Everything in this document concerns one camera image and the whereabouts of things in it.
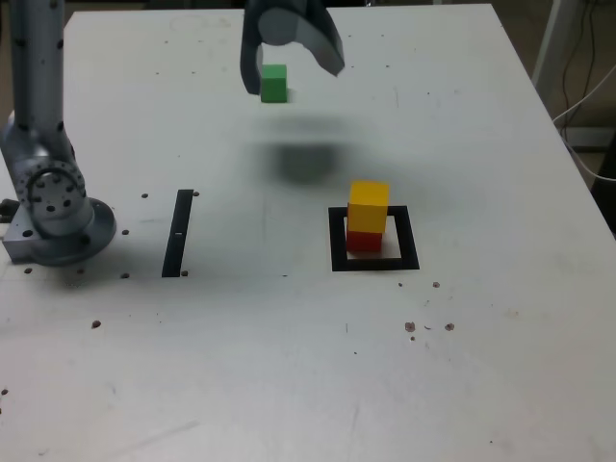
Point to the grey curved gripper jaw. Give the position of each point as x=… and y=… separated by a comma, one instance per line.
x=322, y=41
x=249, y=58

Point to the green cube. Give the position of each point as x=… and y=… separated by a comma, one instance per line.
x=275, y=86

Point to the yellow cube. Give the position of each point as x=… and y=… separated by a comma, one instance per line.
x=368, y=212

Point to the red cube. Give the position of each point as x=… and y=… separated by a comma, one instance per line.
x=364, y=242

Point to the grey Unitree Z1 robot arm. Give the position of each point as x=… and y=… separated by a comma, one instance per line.
x=62, y=226

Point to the black tape square outline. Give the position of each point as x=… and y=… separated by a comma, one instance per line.
x=337, y=250

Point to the black tape strip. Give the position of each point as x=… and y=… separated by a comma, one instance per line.
x=177, y=231

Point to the dark flat box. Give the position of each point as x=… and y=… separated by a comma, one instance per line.
x=592, y=138

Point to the white metal frame leg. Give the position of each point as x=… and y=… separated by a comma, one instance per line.
x=553, y=33

